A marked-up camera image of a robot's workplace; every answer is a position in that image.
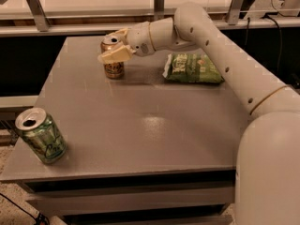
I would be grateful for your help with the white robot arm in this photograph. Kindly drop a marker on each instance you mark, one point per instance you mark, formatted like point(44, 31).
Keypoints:
point(267, 181)

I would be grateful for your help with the green soda can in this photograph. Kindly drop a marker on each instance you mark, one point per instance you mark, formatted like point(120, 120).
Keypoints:
point(37, 128)

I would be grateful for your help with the right metal bracket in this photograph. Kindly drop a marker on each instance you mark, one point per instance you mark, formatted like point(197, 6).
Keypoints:
point(232, 16)

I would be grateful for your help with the middle metal bracket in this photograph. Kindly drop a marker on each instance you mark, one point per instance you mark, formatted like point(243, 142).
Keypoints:
point(158, 9)

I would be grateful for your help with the grey drawer cabinet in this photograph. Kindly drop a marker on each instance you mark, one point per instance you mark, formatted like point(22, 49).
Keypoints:
point(140, 150)

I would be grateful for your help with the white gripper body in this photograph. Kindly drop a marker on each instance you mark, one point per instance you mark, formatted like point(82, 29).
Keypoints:
point(139, 38)

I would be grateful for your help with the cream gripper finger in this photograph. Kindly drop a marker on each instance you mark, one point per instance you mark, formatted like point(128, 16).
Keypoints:
point(117, 36)
point(121, 53)

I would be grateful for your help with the metal bracket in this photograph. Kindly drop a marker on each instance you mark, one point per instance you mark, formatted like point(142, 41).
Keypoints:
point(39, 16)
point(158, 9)
point(232, 16)

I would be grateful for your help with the orange soda can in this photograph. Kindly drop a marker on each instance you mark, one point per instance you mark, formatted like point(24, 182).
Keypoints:
point(114, 70)

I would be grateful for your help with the left metal bracket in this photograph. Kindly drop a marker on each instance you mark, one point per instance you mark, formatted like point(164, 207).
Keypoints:
point(39, 16)

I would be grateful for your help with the green chip bag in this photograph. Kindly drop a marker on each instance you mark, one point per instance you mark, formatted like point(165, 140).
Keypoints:
point(191, 68)

